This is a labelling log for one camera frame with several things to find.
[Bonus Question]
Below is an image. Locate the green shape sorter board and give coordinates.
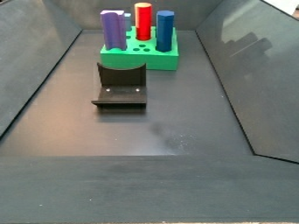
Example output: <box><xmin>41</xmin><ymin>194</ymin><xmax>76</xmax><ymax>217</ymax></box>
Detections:
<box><xmin>98</xmin><ymin>26</ymin><xmax>178</xmax><ymax>71</ymax></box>

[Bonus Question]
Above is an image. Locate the light blue square block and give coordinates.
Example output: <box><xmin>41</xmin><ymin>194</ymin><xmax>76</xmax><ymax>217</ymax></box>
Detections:
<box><xmin>124</xmin><ymin>13</ymin><xmax>132</xmax><ymax>32</ymax></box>

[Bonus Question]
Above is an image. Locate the black curved stand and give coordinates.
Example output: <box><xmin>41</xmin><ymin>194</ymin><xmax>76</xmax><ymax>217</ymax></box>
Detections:
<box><xmin>90</xmin><ymin>63</ymin><xmax>146</xmax><ymax>107</ymax></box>

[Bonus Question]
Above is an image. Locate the blue hexagonal prism peg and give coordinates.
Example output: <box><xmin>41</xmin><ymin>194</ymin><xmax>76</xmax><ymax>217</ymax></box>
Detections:
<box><xmin>154</xmin><ymin>10</ymin><xmax>173</xmax><ymax>53</ymax></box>

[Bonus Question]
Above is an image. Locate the purple notched block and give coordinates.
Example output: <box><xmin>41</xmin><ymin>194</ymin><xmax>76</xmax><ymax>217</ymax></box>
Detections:
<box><xmin>100</xmin><ymin>10</ymin><xmax>126</xmax><ymax>50</ymax></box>

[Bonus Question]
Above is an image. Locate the red cylinder peg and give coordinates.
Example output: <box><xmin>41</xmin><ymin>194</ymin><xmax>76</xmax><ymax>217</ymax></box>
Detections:
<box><xmin>134</xmin><ymin>3</ymin><xmax>152</xmax><ymax>41</ymax></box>

